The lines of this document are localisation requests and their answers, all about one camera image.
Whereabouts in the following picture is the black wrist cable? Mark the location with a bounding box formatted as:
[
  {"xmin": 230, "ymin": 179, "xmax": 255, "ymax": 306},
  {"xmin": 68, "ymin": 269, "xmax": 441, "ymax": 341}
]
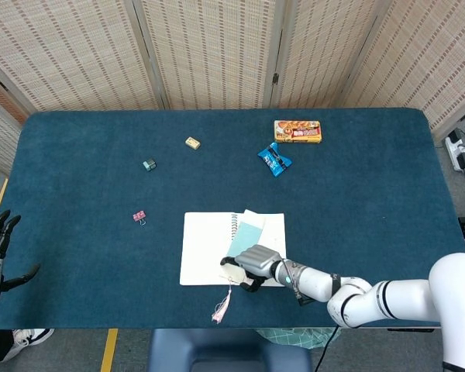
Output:
[{"xmin": 281, "ymin": 258, "xmax": 315, "ymax": 307}]

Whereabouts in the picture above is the blue snack packet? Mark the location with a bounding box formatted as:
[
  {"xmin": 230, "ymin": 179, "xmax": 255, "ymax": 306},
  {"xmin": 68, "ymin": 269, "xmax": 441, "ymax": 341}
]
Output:
[{"xmin": 257, "ymin": 142, "xmax": 295, "ymax": 178}]

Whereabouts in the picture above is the white sneaker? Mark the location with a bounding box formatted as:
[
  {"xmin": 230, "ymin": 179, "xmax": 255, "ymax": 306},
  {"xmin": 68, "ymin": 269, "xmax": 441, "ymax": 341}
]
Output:
[{"xmin": 2, "ymin": 328, "xmax": 56, "ymax": 363}]

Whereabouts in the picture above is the dark blue tablecloth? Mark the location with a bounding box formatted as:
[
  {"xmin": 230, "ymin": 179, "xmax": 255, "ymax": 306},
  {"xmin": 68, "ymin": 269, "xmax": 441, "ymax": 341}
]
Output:
[{"xmin": 0, "ymin": 107, "xmax": 465, "ymax": 330}]

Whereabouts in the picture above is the woven folding screen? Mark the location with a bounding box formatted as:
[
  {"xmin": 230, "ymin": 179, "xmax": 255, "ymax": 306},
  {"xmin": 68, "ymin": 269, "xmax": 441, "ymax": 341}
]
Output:
[{"xmin": 0, "ymin": 0, "xmax": 465, "ymax": 176}]

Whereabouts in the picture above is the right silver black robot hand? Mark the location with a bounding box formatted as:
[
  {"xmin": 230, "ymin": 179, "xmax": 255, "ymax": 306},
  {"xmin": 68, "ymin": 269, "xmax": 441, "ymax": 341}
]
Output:
[{"xmin": 219, "ymin": 244, "xmax": 288, "ymax": 294}]

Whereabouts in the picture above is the black floor cable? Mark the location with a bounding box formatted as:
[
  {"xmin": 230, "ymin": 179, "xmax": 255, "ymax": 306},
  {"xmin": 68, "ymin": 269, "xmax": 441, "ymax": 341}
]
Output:
[{"xmin": 312, "ymin": 327, "xmax": 340, "ymax": 372}]

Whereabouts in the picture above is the white spiral notebook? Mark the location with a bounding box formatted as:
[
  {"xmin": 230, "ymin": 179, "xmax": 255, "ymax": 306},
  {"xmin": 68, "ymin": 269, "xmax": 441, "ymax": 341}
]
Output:
[{"xmin": 179, "ymin": 211, "xmax": 287, "ymax": 288}]

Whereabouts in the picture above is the white blue bookmark pink tassel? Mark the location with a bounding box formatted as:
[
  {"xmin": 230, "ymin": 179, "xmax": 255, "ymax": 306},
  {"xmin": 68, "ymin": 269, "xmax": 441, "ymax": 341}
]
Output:
[{"xmin": 211, "ymin": 208, "xmax": 267, "ymax": 324}]

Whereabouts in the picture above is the dark blue chair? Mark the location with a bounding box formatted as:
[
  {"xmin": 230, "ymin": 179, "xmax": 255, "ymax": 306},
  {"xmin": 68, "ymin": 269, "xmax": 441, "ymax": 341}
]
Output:
[{"xmin": 146, "ymin": 328, "xmax": 313, "ymax": 372}]

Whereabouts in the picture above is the green checked cloth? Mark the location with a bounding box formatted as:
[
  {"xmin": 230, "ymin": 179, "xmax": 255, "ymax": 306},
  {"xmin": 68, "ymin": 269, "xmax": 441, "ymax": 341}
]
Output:
[{"xmin": 255, "ymin": 327, "xmax": 342, "ymax": 350}]

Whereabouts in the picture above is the yellow snack box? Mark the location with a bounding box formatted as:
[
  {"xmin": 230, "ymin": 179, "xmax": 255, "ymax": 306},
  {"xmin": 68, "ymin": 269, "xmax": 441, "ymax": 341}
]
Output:
[{"xmin": 273, "ymin": 119, "xmax": 323, "ymax": 144}]

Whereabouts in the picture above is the white power strip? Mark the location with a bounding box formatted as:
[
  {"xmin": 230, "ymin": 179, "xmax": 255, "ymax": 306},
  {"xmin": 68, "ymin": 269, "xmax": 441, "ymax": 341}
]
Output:
[{"xmin": 444, "ymin": 129, "xmax": 465, "ymax": 172}]

